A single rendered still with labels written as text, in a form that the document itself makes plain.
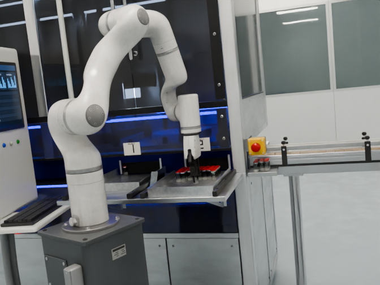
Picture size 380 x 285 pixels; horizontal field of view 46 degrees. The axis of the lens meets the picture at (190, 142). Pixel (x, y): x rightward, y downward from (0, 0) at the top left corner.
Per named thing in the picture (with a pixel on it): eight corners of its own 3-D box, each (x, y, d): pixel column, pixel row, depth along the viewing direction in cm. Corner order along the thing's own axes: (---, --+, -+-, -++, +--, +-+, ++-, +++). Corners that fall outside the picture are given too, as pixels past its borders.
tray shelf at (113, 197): (109, 178, 227) (108, 175, 227) (245, 173, 207) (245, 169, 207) (56, 205, 181) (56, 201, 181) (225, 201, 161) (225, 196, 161)
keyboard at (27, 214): (45, 201, 217) (44, 195, 217) (72, 199, 215) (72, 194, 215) (0, 227, 178) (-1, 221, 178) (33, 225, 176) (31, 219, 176)
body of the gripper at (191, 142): (185, 130, 190) (188, 156, 191) (178, 133, 180) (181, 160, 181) (203, 129, 187) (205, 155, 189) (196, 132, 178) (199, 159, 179)
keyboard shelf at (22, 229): (26, 206, 222) (25, 201, 222) (80, 202, 218) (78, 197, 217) (-30, 237, 178) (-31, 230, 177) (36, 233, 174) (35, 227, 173)
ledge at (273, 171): (251, 170, 212) (251, 166, 212) (279, 169, 209) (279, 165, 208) (247, 177, 199) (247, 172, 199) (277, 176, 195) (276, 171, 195)
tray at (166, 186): (175, 177, 205) (174, 169, 204) (230, 175, 197) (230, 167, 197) (148, 197, 172) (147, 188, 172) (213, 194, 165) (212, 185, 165)
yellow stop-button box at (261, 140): (251, 152, 204) (249, 137, 203) (267, 151, 202) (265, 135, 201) (248, 155, 196) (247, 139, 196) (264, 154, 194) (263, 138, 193)
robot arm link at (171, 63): (139, 57, 179) (165, 125, 189) (167, 52, 167) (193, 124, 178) (154, 50, 184) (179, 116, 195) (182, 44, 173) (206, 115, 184)
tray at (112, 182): (117, 175, 225) (116, 168, 225) (166, 172, 218) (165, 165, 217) (83, 191, 193) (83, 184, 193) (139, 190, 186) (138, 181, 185)
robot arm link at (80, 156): (78, 175, 139) (68, 98, 136) (48, 171, 152) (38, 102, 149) (109, 167, 148) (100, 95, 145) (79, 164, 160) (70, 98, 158)
